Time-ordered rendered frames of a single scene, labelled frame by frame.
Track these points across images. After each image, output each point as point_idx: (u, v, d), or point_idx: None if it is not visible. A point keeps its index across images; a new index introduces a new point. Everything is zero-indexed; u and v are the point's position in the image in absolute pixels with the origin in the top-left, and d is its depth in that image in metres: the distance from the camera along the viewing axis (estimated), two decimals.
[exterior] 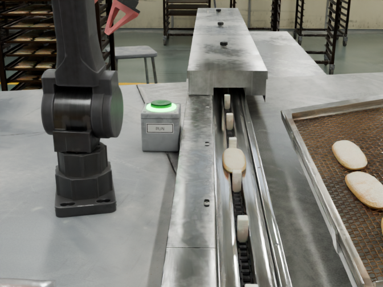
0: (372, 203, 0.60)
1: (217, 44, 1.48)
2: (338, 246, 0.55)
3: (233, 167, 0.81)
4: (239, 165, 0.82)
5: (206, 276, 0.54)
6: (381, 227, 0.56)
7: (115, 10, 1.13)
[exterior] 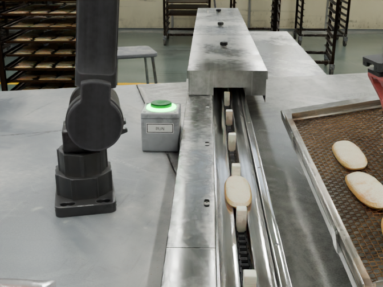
0: (372, 203, 0.60)
1: (217, 44, 1.48)
2: (338, 246, 0.55)
3: (237, 200, 0.71)
4: (244, 199, 0.71)
5: (206, 276, 0.54)
6: (381, 227, 0.56)
7: None
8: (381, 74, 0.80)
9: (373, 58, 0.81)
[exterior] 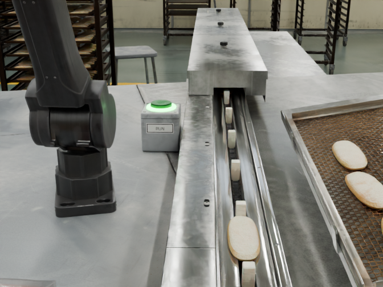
0: (372, 203, 0.60)
1: (217, 44, 1.48)
2: (338, 246, 0.55)
3: (243, 251, 0.59)
4: (251, 250, 0.59)
5: (206, 276, 0.54)
6: (381, 227, 0.56)
7: None
8: None
9: None
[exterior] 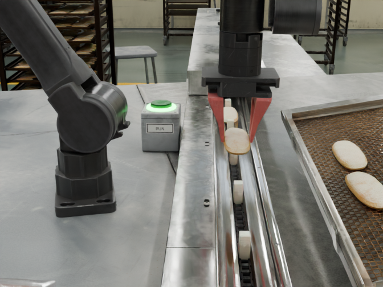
0: (372, 203, 0.60)
1: (217, 44, 1.48)
2: (338, 246, 0.55)
3: None
4: None
5: (206, 276, 0.54)
6: (223, 135, 0.76)
7: None
8: (210, 90, 0.71)
9: (207, 70, 0.72)
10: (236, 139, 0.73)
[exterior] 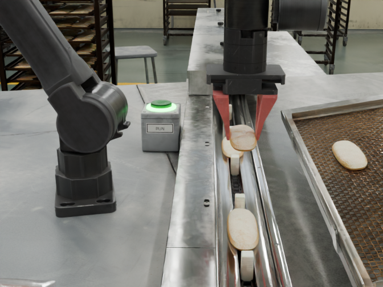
0: (236, 145, 0.70)
1: (217, 44, 1.48)
2: (338, 246, 0.55)
3: None
4: None
5: (206, 276, 0.54)
6: (227, 219, 0.67)
7: (260, 100, 0.74)
8: (215, 87, 0.70)
9: (212, 68, 0.71)
10: (243, 229, 0.63)
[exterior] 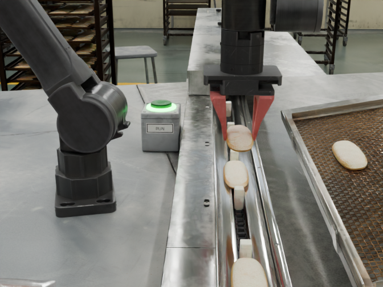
0: (233, 145, 0.70)
1: (217, 44, 1.48)
2: (338, 246, 0.55)
3: None
4: None
5: (206, 276, 0.54)
6: (231, 273, 0.56)
7: None
8: (212, 88, 0.71)
9: (209, 69, 0.72)
10: None
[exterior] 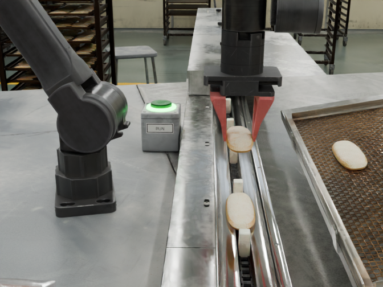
0: (232, 146, 0.70)
1: (217, 44, 1.48)
2: (338, 246, 0.55)
3: None
4: None
5: (206, 276, 0.54)
6: None
7: None
8: (212, 89, 0.71)
9: (209, 69, 0.72)
10: None
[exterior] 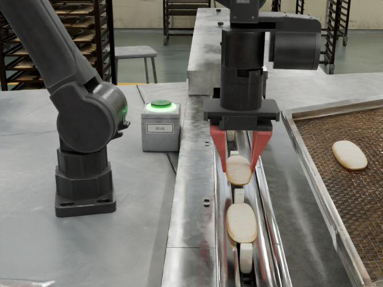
0: (232, 179, 0.72)
1: (217, 44, 1.48)
2: (338, 246, 0.55)
3: None
4: None
5: (206, 276, 0.54)
6: None
7: None
8: (212, 123, 0.72)
9: (209, 103, 0.73)
10: None
